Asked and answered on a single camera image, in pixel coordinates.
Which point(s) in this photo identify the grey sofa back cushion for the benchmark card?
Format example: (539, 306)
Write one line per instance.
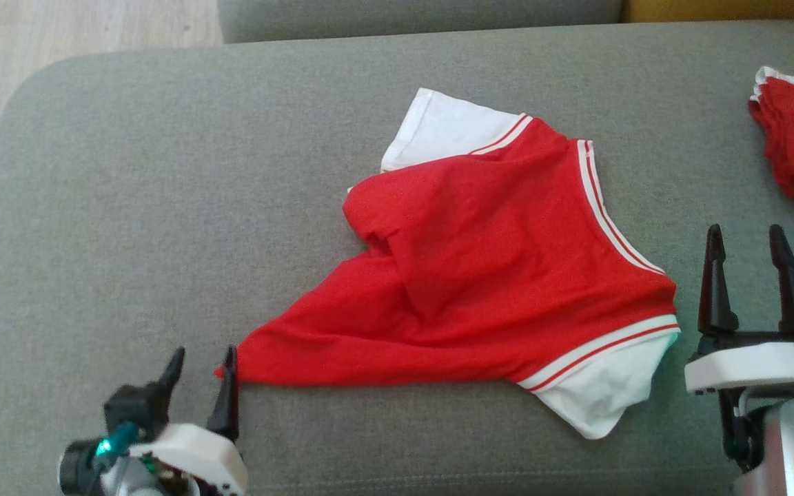
(411, 17)

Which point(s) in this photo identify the grey sofa seat cushion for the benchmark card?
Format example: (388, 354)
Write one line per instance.
(163, 207)

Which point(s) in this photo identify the yellow sofa cushion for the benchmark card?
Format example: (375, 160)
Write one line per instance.
(728, 8)

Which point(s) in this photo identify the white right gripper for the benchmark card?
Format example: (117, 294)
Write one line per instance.
(748, 365)

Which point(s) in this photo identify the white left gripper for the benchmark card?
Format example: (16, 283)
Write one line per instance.
(197, 458)

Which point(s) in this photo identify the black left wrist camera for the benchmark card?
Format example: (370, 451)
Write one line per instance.
(131, 410)

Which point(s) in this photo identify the red shirt with white sleeves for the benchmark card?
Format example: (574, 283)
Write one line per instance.
(480, 275)

